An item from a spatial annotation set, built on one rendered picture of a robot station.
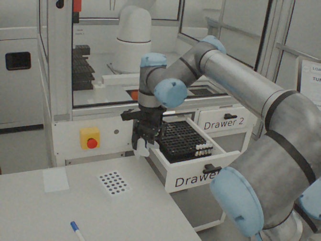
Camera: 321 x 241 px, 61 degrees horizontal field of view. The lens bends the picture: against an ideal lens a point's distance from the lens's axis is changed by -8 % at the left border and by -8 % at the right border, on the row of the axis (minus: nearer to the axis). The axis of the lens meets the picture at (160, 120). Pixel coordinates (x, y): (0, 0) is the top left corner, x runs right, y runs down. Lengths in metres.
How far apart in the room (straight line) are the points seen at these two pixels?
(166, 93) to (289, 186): 0.39
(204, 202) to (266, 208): 1.32
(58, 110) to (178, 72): 0.51
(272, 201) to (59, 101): 0.82
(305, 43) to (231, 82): 2.13
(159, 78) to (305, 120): 0.41
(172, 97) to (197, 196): 1.03
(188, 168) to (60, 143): 0.50
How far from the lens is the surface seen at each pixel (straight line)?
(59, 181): 1.10
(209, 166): 1.00
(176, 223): 0.99
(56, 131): 1.13
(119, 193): 1.01
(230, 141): 1.57
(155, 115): 0.88
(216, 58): 0.70
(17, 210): 1.04
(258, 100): 0.56
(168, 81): 0.73
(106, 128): 1.17
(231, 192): 0.45
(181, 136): 1.16
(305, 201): 0.85
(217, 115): 1.37
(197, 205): 1.75
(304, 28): 2.74
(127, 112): 0.97
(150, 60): 0.81
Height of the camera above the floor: 1.48
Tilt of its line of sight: 27 degrees down
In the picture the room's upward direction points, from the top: 7 degrees clockwise
